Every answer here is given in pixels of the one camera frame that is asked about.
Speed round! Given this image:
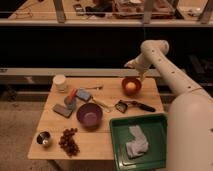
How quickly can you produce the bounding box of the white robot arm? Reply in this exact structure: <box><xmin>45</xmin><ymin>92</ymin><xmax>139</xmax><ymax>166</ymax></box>
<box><xmin>125</xmin><ymin>40</ymin><xmax>213</xmax><ymax>171</ymax></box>

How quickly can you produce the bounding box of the white cylindrical cup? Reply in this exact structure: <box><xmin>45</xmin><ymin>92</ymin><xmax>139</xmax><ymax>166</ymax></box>
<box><xmin>53</xmin><ymin>75</ymin><xmax>67</xmax><ymax>92</ymax></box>

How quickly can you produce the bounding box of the small metal cup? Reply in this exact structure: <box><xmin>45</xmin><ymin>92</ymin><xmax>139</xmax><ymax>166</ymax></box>
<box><xmin>36</xmin><ymin>131</ymin><xmax>52</xmax><ymax>147</ymax></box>

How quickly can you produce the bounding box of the yellow ball in bowl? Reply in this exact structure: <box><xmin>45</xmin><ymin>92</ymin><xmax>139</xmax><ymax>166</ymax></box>
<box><xmin>126</xmin><ymin>82</ymin><xmax>136</xmax><ymax>91</ymax></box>

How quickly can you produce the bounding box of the orange bowl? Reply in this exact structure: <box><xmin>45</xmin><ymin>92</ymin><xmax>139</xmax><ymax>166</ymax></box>
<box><xmin>122</xmin><ymin>77</ymin><xmax>142</xmax><ymax>96</ymax></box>

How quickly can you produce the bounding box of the small metal fork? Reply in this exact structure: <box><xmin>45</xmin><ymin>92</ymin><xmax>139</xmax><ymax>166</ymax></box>
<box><xmin>83</xmin><ymin>86</ymin><xmax>103</xmax><ymax>90</ymax></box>

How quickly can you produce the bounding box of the blue sponge block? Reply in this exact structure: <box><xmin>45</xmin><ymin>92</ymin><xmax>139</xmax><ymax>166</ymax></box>
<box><xmin>76</xmin><ymin>89</ymin><xmax>91</xmax><ymax>101</ymax></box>

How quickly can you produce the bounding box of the green plastic tray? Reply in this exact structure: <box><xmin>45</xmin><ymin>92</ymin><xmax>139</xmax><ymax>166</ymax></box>
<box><xmin>110</xmin><ymin>114</ymin><xmax>167</xmax><ymax>171</ymax></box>

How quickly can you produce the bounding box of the purple bowl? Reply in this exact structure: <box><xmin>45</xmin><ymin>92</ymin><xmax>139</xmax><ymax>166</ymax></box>
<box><xmin>76</xmin><ymin>103</ymin><xmax>103</xmax><ymax>127</ymax></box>

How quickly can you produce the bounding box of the red and blue tool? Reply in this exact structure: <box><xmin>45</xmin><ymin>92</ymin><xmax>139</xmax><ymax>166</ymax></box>
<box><xmin>64</xmin><ymin>89</ymin><xmax>77</xmax><ymax>110</ymax></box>

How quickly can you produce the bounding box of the white crumpled cloth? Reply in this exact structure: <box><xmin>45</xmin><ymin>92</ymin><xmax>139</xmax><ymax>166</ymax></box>
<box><xmin>126</xmin><ymin>125</ymin><xmax>149</xmax><ymax>159</ymax></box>

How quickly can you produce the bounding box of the wooden table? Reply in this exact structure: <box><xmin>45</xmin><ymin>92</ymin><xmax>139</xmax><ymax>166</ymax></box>
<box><xmin>27</xmin><ymin>76</ymin><xmax>165</xmax><ymax>161</ymax></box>

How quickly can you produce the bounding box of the bunch of dark grapes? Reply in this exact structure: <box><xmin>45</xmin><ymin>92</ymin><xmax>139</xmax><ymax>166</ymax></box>
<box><xmin>59</xmin><ymin>128</ymin><xmax>80</xmax><ymax>156</ymax></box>

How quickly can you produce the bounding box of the wooden handled utensil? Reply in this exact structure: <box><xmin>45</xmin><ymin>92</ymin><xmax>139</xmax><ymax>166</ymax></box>
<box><xmin>92</xmin><ymin>97</ymin><xmax>113</xmax><ymax>113</ymax></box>

